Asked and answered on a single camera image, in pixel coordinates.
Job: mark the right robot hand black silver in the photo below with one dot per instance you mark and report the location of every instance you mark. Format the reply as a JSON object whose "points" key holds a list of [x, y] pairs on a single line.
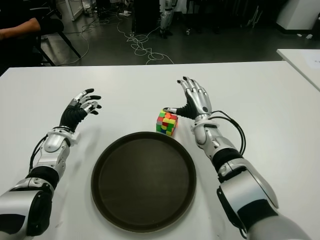
{"points": [[197, 102]]}

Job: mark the left robot hand black silver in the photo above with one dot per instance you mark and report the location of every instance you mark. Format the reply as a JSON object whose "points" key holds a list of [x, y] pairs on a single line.
{"points": [[71, 113]]}

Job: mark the multicoloured Rubik's cube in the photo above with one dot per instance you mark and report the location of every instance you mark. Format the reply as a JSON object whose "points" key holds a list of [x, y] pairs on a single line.
{"points": [[166, 125]]}

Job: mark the left robot arm silver black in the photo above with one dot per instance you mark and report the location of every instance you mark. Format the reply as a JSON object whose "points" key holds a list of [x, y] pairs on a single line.
{"points": [[50, 142]]}

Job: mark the right robot arm silver black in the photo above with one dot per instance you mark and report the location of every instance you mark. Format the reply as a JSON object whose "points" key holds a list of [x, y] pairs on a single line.
{"points": [[250, 190]]}

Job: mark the person's bare forearm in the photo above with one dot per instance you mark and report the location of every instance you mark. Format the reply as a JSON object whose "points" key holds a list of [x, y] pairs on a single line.
{"points": [[22, 28]]}

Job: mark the dark brown round plate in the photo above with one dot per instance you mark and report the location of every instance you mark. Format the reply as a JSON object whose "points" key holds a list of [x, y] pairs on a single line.
{"points": [[142, 180]]}

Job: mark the white humanoid robot legs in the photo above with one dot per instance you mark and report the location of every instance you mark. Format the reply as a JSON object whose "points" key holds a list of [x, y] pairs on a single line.
{"points": [[165, 20]]}

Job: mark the black chair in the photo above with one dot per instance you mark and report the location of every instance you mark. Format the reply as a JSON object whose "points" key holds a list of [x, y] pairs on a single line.
{"points": [[53, 25]]}

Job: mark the black pillar cabinet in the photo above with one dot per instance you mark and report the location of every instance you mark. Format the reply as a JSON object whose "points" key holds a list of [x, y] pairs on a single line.
{"points": [[146, 15]]}

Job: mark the white glass display cabinet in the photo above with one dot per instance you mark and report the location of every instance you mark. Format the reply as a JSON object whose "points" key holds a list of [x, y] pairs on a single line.
{"points": [[68, 10]]}

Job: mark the white side table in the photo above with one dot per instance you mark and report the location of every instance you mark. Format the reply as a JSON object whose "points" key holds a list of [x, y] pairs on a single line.
{"points": [[300, 62]]}

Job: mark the white power strip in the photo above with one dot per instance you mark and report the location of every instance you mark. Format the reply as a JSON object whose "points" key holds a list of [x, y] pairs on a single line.
{"points": [[125, 13]]}

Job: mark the small white floor object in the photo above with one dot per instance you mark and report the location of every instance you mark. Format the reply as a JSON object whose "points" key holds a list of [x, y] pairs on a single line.
{"points": [[309, 36]]}

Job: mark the white cabinet with black base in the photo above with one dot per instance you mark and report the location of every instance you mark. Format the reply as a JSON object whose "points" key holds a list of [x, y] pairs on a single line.
{"points": [[297, 15]]}

